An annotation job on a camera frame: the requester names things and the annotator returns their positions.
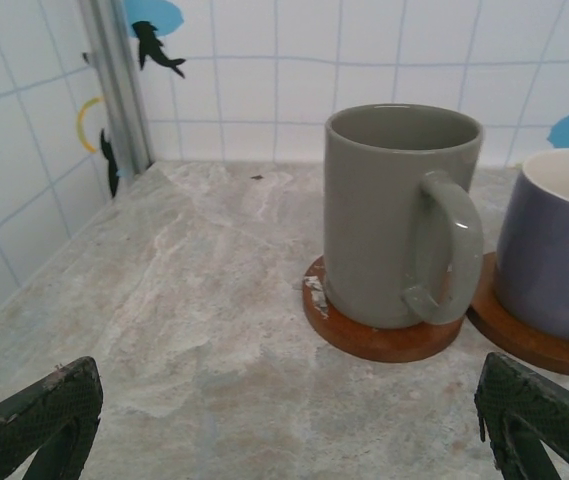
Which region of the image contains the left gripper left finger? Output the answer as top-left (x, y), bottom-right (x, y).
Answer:
top-left (0, 356), bottom-right (103, 480)

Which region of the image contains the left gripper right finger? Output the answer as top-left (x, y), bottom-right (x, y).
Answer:
top-left (474, 352), bottom-right (569, 480)

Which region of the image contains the plain round wooden coaster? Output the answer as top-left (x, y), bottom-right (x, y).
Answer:
top-left (466, 251), bottom-right (569, 379)

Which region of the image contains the purple ceramic mug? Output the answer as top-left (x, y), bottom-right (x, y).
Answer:
top-left (494, 148), bottom-right (569, 344)

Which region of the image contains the scratched round wooden coaster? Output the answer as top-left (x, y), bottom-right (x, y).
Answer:
top-left (302, 253), bottom-right (465, 364)

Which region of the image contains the blue disc shark sticker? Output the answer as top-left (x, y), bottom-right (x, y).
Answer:
top-left (123, 0), bottom-right (187, 80)

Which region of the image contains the yellow ring black animal sticker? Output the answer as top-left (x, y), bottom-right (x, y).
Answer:
top-left (76, 95), bottom-right (121, 200)

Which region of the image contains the aluminium frame post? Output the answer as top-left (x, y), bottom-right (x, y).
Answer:
top-left (77, 0), bottom-right (154, 175)

